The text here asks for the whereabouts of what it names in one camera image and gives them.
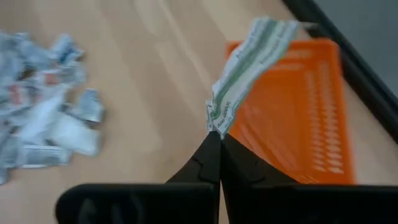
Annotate white packet green stripes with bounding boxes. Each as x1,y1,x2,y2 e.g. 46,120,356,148
205,17,300,139

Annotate white packet blue label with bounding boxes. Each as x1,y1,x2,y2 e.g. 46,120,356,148
51,33,85,65

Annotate white packet black text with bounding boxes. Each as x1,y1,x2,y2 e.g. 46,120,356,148
0,30,53,80

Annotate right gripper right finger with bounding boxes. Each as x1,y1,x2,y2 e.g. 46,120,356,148
221,133,398,224

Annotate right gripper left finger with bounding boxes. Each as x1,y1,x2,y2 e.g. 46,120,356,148
55,131,221,224

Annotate orange plastic basket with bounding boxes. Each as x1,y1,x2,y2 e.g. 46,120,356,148
225,39,357,185

